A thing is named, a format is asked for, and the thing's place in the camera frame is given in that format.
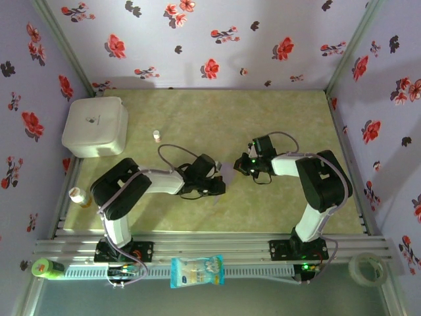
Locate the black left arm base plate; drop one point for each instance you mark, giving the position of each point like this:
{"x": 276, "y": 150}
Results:
{"x": 144, "y": 251}

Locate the blue snack packet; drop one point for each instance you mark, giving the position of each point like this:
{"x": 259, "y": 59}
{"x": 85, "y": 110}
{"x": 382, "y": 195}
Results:
{"x": 197, "y": 271}

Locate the small controller board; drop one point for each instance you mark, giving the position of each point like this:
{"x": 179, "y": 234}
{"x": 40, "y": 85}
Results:
{"x": 123, "y": 271}
{"x": 307, "y": 268}

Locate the white orange pill bottle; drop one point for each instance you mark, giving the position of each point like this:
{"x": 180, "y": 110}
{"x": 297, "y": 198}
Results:
{"x": 79, "y": 197}

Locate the white plastic storage box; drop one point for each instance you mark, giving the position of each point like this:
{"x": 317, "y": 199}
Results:
{"x": 93, "y": 125}

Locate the small white pink bottle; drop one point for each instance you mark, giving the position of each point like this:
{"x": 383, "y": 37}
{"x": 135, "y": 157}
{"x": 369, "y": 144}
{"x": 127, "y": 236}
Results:
{"x": 157, "y": 136}

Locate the green bottle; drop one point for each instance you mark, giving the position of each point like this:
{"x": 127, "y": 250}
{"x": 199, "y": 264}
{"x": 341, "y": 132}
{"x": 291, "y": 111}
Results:
{"x": 46, "y": 268}

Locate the aluminium table edge rail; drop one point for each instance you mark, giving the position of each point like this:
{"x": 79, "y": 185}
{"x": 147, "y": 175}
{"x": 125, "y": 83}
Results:
{"x": 351, "y": 164}
{"x": 60, "y": 214}

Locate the clear tape roll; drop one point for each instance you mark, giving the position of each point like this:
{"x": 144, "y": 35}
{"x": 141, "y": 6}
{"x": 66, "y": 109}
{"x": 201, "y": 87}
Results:
{"x": 356, "y": 278}

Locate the purple square paper sheet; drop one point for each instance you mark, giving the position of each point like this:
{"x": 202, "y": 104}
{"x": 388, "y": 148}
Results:
{"x": 230, "y": 171}

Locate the wide aluminium base rail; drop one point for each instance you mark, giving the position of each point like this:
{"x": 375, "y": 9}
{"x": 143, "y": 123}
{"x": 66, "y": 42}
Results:
{"x": 213, "y": 245}

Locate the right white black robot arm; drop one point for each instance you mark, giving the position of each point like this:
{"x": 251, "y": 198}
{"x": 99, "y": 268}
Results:
{"x": 284, "y": 166}

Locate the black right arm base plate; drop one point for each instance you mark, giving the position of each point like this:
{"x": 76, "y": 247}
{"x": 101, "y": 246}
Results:
{"x": 279, "y": 250}

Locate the aluminium frame post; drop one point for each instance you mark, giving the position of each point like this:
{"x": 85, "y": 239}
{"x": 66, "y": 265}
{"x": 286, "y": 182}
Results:
{"x": 64, "y": 49}
{"x": 354, "y": 46}
{"x": 393, "y": 299}
{"x": 28, "y": 299}

